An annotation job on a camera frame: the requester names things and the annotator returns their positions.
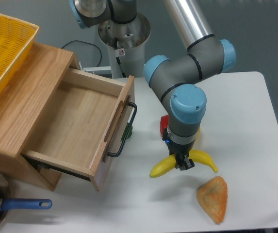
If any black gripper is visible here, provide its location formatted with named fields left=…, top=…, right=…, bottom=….
left=162, top=128, right=195, bottom=170

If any yellow toy banana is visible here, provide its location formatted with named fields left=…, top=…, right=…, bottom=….
left=149, top=150, right=218, bottom=178

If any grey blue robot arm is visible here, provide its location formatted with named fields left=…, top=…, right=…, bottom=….
left=69, top=0, right=236, bottom=170

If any open wooden top drawer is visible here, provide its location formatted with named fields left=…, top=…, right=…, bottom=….
left=22, top=68, right=135, bottom=190

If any wooden drawer cabinet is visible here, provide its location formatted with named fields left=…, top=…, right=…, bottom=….
left=0, top=43, right=79, bottom=191

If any yellow toy bell pepper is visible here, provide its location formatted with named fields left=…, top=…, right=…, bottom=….
left=195, top=127, right=201, bottom=141

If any toy triangular pastry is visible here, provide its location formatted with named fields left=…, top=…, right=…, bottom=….
left=196, top=176, right=228, bottom=225

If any red toy bell pepper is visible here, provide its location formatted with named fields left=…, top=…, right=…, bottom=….
left=160, top=115, right=169, bottom=135

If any green toy bell pepper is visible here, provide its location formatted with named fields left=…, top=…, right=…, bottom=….
left=121, top=122, right=133, bottom=140

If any yellow plastic basket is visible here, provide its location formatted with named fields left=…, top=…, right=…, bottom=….
left=0, top=13, right=39, bottom=94

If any black metal drawer handle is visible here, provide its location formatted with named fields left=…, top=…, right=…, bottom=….
left=107, top=101, right=137, bottom=158

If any white metal table frame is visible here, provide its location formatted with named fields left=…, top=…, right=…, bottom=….
left=79, top=62, right=111, bottom=74

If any black cable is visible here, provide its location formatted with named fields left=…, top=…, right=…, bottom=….
left=61, top=40, right=102, bottom=68

